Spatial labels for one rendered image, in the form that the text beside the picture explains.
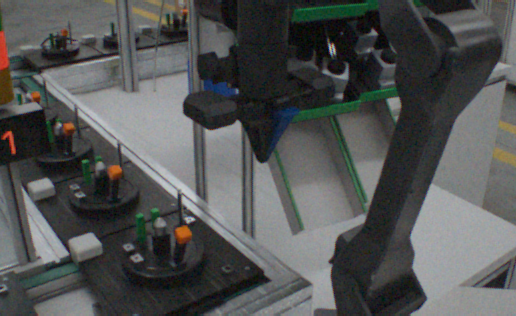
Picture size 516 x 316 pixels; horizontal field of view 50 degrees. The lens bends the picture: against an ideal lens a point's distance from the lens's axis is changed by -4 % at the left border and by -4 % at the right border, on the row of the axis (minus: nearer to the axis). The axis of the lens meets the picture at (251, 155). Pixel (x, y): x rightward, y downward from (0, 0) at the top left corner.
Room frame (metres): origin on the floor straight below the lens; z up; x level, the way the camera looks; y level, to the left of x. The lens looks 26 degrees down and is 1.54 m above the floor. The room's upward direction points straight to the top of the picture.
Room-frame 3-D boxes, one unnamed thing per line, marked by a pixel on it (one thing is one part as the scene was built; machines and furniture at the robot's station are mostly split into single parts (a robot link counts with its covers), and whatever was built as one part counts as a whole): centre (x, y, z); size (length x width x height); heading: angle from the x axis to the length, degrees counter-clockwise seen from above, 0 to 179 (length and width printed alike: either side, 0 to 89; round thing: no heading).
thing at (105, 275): (0.78, 0.15, 1.01); 0.24 x 0.24 x 0.13; 36
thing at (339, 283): (0.47, -0.13, 1.15); 0.09 x 0.07 x 0.06; 127
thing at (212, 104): (0.64, -0.01, 1.33); 0.19 x 0.06 x 0.08; 126
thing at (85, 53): (2.02, 0.70, 1.01); 0.24 x 0.24 x 0.13; 36
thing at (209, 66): (0.68, 0.02, 1.33); 0.07 x 0.07 x 0.06; 37
